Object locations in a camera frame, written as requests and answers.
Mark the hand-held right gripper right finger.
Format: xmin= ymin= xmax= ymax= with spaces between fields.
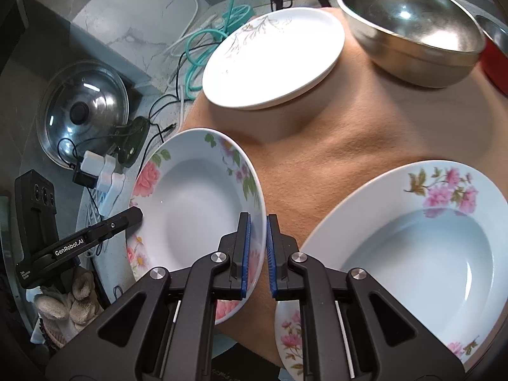
xmin=266 ymin=213 xmax=477 ymax=381

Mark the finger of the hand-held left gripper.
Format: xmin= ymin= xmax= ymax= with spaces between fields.
xmin=85 ymin=207 xmax=144 ymax=244

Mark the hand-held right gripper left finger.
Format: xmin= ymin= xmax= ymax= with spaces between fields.
xmin=45 ymin=212 xmax=252 ymax=381

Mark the small pink floral deep plate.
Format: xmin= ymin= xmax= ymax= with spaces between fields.
xmin=127 ymin=128 xmax=267 ymax=325

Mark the large pink floral deep plate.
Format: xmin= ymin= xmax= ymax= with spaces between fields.
xmin=274 ymin=161 xmax=508 ymax=373

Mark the white plate with grey sprigs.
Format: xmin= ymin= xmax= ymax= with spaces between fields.
xmin=202 ymin=7 xmax=345 ymax=110

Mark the large steel bowl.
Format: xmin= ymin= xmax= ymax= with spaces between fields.
xmin=337 ymin=0 xmax=487 ymax=89

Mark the red bowl with steel inside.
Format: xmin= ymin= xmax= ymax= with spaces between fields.
xmin=474 ymin=15 xmax=508 ymax=97

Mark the person's left hand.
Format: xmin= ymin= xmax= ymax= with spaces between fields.
xmin=32 ymin=265 xmax=102 ymax=351

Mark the white power strip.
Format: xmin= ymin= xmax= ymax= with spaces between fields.
xmin=81 ymin=150 xmax=127 ymax=218

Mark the black power adapter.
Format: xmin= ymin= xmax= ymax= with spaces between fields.
xmin=72 ymin=168 xmax=97 ymax=190

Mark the glass pot lid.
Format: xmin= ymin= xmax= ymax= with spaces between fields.
xmin=37 ymin=60 xmax=131 ymax=168

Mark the tan felt mat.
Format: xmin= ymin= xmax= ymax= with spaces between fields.
xmin=180 ymin=6 xmax=508 ymax=366

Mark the black cable with jack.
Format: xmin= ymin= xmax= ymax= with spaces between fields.
xmin=137 ymin=53 xmax=203 ymax=167

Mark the white cable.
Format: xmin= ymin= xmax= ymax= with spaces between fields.
xmin=149 ymin=0 xmax=223 ymax=58

